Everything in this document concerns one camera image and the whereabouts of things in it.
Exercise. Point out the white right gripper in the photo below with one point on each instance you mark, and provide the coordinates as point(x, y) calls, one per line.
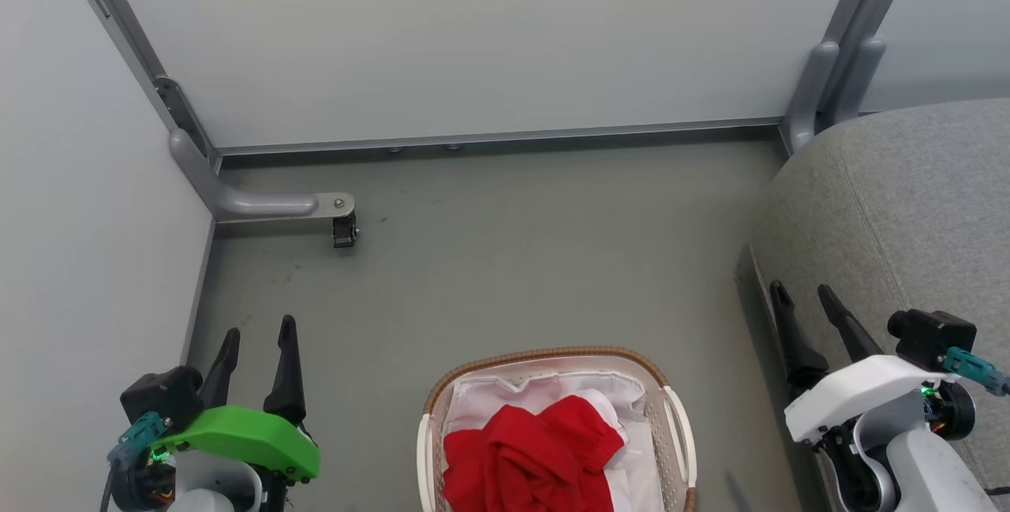
point(864, 390)

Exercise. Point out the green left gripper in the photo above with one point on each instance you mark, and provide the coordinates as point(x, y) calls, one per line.
point(245, 437)

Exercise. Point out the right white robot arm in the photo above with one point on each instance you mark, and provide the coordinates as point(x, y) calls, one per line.
point(927, 465)

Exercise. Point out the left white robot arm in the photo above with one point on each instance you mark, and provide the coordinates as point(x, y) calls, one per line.
point(197, 492)

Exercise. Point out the grey fabric sofa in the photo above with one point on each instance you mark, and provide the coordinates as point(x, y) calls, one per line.
point(907, 212)

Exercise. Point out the red cloth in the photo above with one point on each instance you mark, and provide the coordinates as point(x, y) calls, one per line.
point(536, 453)

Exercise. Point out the black caster wheel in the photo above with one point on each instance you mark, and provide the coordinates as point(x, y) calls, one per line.
point(345, 231)

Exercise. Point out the grey partition leg with caster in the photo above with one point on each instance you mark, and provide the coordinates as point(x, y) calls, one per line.
point(252, 204)

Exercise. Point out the beige plastic laundry basket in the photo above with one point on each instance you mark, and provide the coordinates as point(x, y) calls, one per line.
point(675, 433)

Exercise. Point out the white cloth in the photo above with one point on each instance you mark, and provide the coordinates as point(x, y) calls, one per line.
point(639, 465)

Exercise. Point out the grey double partition leg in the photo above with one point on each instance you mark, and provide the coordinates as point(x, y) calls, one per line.
point(821, 90)

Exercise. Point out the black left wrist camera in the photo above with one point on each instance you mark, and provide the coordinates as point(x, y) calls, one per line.
point(162, 395)

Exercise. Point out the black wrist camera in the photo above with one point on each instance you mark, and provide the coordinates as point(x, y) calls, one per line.
point(162, 395)
point(935, 334)

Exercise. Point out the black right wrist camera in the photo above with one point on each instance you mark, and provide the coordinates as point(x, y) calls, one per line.
point(935, 334)

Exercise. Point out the grey metal partition frame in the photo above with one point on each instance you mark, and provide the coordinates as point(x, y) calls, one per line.
point(489, 137)

